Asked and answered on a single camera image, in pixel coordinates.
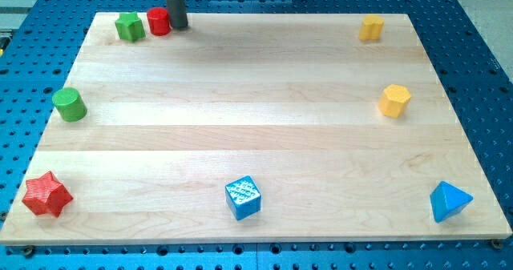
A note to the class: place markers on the grey cylindrical robot arm rod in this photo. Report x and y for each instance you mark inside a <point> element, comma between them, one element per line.
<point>177,14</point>

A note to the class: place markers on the yellow heart block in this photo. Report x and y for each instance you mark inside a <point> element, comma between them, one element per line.
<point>371,27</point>

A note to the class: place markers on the light wooden board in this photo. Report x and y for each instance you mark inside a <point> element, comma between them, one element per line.
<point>288,99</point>

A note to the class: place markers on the blue cube block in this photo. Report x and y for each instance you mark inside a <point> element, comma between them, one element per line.
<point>243,197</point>

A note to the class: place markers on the yellow hexagon block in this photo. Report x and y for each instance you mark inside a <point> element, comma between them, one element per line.
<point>394,101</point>

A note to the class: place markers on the red cylinder block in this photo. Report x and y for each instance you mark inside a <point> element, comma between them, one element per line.
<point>158,21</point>

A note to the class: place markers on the green star block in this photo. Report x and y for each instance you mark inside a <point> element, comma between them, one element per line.
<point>130,27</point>

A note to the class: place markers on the green cylinder block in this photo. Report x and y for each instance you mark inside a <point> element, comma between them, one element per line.
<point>69,104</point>

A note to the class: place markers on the blue triangle block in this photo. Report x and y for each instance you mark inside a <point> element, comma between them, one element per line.
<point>448,200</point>

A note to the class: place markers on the red star block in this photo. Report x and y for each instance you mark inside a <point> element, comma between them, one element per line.
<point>46,195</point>

